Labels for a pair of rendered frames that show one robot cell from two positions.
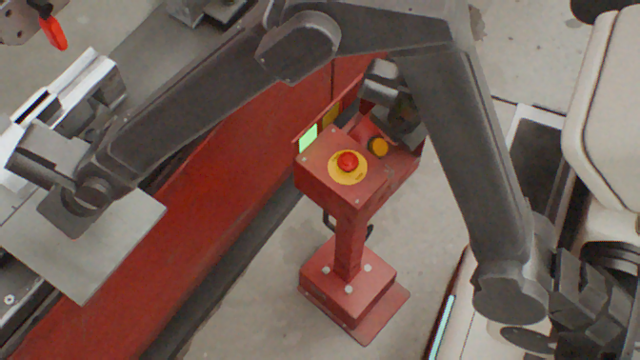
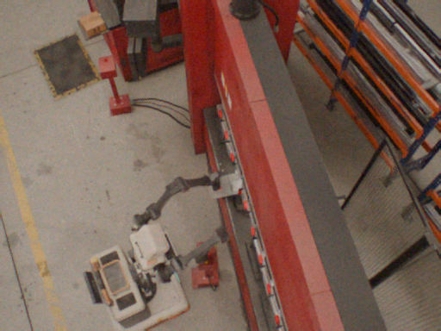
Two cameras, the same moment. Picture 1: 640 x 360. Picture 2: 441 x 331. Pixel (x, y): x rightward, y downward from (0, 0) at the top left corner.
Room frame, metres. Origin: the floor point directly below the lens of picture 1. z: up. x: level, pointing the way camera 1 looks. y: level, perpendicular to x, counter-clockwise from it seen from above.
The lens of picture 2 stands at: (1.44, -0.83, 4.45)
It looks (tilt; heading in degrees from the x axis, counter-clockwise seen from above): 59 degrees down; 136
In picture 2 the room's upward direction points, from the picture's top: 3 degrees counter-clockwise
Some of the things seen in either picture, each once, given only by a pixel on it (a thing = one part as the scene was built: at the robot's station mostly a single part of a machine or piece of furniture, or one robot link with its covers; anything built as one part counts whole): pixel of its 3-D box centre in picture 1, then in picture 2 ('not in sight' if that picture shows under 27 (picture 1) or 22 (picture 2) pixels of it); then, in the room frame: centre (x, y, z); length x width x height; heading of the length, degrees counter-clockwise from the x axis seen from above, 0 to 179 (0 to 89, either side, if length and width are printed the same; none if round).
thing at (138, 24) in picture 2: not in sight; (148, 34); (-0.78, 0.81, 1.53); 0.51 x 0.25 x 0.85; 132
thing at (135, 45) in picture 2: not in sight; (139, 46); (-0.81, 0.71, 1.42); 0.45 x 0.12 x 0.36; 132
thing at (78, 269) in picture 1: (57, 207); (224, 185); (0.46, 0.38, 1.00); 0.26 x 0.18 x 0.01; 55
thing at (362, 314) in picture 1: (354, 284); (204, 275); (0.67, -0.10, 0.06); 0.25 x 0.20 x 0.12; 49
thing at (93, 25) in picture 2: not in sight; (91, 22); (-1.69, 0.81, 1.04); 0.30 x 0.26 x 0.12; 158
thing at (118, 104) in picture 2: not in sight; (113, 86); (-1.36, 0.65, 0.41); 0.25 x 0.20 x 0.83; 55
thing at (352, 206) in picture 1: (359, 154); (207, 254); (0.69, -0.08, 0.75); 0.20 x 0.16 x 0.18; 139
